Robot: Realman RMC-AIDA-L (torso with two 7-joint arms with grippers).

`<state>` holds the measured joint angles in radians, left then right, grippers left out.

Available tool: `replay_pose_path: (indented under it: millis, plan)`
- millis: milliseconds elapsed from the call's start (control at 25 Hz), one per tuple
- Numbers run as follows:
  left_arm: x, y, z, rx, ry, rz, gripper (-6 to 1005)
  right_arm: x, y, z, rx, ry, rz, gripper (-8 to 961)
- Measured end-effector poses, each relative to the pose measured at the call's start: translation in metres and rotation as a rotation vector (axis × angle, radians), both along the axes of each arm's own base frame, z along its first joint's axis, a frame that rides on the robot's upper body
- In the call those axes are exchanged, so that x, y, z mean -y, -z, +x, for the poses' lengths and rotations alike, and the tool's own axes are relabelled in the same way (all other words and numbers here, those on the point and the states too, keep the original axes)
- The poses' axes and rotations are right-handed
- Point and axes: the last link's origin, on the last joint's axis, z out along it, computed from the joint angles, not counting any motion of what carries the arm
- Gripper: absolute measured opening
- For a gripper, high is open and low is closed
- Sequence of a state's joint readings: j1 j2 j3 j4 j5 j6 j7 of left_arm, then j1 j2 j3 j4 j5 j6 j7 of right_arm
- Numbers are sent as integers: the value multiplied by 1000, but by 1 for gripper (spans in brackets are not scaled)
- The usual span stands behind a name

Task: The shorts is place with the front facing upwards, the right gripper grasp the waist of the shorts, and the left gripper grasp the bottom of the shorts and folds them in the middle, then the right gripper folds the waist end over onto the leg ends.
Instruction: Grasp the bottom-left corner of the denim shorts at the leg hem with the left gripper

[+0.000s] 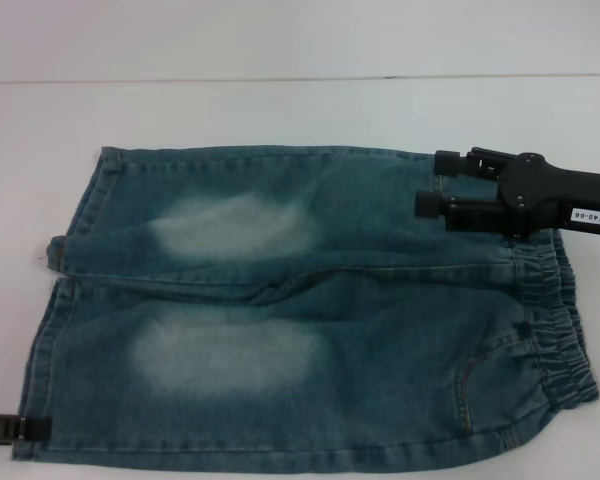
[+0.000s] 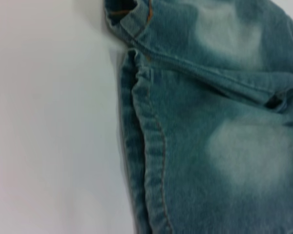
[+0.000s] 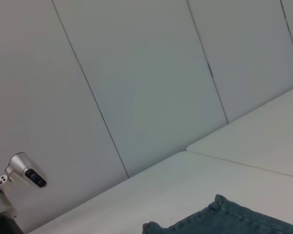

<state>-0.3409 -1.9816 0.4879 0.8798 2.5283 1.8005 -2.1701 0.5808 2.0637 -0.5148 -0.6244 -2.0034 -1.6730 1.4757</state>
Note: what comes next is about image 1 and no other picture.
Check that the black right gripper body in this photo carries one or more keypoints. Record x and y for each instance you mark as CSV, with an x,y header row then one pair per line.
x,y
545,195

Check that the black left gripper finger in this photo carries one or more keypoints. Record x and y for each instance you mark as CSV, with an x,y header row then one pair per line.
x,y
37,429

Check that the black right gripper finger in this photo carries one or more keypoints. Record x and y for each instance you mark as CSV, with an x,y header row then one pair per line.
x,y
450,162
475,215

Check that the blue denim shorts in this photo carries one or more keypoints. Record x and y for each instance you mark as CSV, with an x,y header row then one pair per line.
x,y
280,250

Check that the white number label sticker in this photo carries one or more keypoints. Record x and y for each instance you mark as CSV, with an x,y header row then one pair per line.
x,y
589,216

